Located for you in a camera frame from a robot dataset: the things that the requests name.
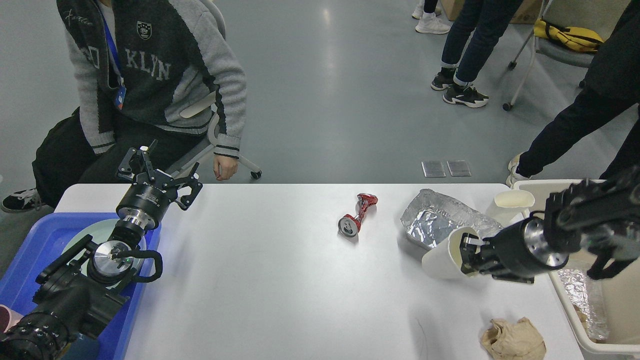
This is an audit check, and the seated person's left hand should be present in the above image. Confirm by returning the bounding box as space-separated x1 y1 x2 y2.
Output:
212 154 238 182

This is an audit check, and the pink mug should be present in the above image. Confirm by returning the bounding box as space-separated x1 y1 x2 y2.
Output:
0 304 23 333

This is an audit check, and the white paper cup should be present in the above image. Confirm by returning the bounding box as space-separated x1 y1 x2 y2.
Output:
422 227 480 280
484 189 535 228

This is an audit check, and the right floor plate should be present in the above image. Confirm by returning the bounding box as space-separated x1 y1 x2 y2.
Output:
446 161 473 177

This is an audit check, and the cardboard box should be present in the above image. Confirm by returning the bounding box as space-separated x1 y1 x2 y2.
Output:
439 0 542 24

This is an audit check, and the crumpled brown paper bag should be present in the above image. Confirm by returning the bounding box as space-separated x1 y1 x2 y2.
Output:
480 317 547 360

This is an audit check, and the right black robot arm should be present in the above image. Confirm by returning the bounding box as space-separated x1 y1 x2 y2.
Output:
457 165 640 284

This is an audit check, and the crushed red can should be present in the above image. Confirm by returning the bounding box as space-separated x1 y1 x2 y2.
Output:
337 193 378 238

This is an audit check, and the person with beige sneakers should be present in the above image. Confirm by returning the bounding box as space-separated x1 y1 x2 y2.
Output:
505 0 640 186

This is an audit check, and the floor plate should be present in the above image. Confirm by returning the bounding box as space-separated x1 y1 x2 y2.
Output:
421 161 447 178
446 161 473 177

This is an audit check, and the person with black sneakers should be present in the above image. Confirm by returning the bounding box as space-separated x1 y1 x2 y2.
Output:
430 0 522 109

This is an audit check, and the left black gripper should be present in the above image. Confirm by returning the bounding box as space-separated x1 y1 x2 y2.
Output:
114 139 203 236

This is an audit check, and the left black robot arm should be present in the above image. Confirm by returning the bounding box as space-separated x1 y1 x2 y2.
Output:
1 140 202 360

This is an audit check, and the blue plastic tray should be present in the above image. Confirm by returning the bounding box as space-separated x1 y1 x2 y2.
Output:
1 212 161 360

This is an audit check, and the person with white shoes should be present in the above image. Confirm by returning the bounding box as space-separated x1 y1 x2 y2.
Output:
412 0 451 35

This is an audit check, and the beige plastic bin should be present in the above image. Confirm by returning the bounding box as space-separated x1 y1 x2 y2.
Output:
512 179 640 355

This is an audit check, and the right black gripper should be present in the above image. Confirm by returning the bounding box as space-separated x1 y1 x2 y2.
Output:
460 218 569 284

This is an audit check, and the seated person grey sweater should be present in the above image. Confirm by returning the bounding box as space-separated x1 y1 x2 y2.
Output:
1 0 247 213

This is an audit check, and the foil tray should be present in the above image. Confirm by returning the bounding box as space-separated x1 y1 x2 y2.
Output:
400 188 503 252
557 267 610 343

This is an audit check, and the green plate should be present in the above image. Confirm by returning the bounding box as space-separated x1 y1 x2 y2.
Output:
62 219 145 289

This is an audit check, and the yellow bag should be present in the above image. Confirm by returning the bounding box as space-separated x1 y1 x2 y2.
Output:
534 18 605 54

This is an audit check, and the left floor plate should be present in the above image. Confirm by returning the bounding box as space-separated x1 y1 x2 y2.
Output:
421 161 447 178

